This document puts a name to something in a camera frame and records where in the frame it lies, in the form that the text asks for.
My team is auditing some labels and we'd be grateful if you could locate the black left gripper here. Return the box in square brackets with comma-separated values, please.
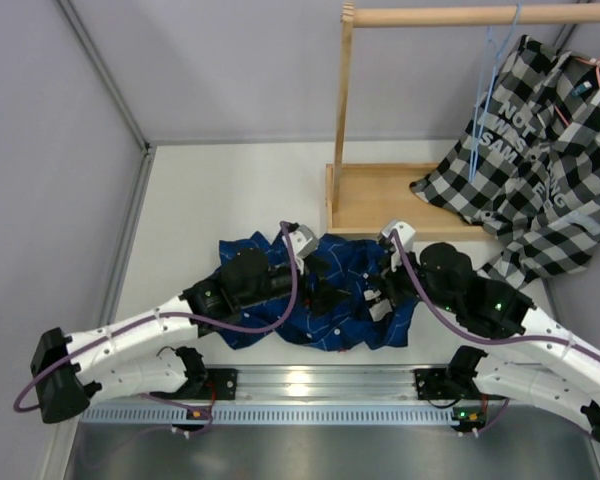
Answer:
[237, 253, 350, 317]

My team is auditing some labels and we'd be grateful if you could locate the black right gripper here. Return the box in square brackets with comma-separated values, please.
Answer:
[368, 244, 461, 315]

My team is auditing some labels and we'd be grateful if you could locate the blue plaid shirt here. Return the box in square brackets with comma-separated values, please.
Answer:
[218, 231, 418, 351]

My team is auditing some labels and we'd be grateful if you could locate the light blue wire hanger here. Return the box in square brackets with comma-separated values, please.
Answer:
[468, 3, 522, 183]

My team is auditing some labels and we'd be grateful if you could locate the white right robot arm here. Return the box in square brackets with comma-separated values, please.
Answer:
[352, 237, 600, 443]

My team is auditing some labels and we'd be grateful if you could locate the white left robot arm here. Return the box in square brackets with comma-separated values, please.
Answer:
[30, 247, 350, 424]

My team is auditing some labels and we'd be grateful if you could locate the black white checkered shirt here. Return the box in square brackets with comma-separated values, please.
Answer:
[410, 35, 600, 288]

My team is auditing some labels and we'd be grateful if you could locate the wooden clothes rack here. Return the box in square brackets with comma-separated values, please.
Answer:
[326, 3, 600, 241]

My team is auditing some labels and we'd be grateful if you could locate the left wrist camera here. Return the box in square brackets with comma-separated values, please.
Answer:
[281, 222, 319, 260]

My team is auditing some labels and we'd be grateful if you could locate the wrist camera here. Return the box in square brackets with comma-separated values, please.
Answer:
[281, 222, 319, 260]
[378, 219, 416, 254]

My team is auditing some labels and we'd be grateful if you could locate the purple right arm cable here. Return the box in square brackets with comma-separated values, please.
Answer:
[387, 229, 600, 374]

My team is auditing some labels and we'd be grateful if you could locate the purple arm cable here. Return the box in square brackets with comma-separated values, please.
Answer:
[12, 221, 301, 414]
[387, 229, 600, 374]

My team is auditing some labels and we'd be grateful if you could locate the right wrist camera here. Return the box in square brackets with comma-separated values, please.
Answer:
[378, 219, 416, 254]

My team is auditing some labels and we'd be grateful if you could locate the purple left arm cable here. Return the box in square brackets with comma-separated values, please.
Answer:
[12, 221, 301, 414]

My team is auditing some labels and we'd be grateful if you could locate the aluminium mounting rail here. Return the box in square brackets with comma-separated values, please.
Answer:
[67, 363, 599, 402]

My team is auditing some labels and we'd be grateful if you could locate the aluminium frame post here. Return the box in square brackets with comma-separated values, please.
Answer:
[54, 0, 155, 327]

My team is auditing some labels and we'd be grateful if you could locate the slotted grey cable duct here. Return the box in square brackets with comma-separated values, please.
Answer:
[80, 403, 483, 426]

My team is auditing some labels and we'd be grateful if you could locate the pink wire hanger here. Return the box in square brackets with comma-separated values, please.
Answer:
[556, 49, 600, 122]

